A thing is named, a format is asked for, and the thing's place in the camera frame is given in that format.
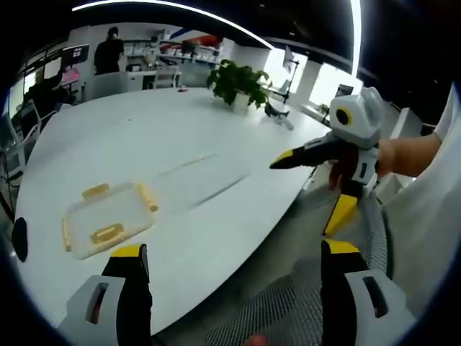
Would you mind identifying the white partition cabinet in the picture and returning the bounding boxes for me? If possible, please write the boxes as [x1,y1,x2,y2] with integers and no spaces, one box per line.
[86,70,158,99]

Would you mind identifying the black tripod stand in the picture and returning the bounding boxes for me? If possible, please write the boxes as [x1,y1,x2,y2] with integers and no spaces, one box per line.
[276,45,302,102]

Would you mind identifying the black and white tool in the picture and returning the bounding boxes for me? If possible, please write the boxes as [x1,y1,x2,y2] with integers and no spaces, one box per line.
[264,102,295,130]

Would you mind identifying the person's right hand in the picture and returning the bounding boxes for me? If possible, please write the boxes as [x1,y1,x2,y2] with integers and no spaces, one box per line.
[328,143,358,191]

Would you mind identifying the grey corrugated hose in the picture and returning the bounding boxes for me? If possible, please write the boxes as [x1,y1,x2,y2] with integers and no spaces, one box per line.
[359,192,394,279]

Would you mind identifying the dark wall monitor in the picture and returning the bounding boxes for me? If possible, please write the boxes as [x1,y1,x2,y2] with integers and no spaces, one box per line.
[61,43,91,68]

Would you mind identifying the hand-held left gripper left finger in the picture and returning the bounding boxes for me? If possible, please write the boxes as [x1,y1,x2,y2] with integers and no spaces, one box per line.
[56,244,154,346]

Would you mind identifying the curved ceiling light strip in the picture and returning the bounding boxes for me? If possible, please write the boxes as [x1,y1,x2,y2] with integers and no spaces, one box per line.
[71,0,275,50]

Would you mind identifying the black round object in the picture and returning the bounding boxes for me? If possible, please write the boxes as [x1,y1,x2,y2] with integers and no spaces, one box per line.
[12,216,30,263]

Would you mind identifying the clear lid with yellow clips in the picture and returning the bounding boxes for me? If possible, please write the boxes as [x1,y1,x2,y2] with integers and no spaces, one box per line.
[61,182,160,261]

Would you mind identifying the pink lit screen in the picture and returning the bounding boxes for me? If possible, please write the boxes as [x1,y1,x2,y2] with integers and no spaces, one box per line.
[61,70,81,86]

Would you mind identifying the straight ceiling light strip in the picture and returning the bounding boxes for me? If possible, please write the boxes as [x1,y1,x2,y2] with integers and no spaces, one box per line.
[349,0,363,79]

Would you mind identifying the white mesh office chair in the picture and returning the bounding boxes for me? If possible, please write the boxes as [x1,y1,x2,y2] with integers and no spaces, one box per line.
[16,99,59,147]

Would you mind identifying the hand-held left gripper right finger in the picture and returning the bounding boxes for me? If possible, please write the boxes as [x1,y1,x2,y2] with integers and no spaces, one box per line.
[320,238,417,346]

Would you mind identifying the green potted plant white pot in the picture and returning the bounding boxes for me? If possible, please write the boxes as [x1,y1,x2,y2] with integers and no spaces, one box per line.
[206,59,272,111]

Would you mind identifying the shelf with white boxes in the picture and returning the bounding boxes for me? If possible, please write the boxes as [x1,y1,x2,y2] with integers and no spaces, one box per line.
[124,35,225,66]

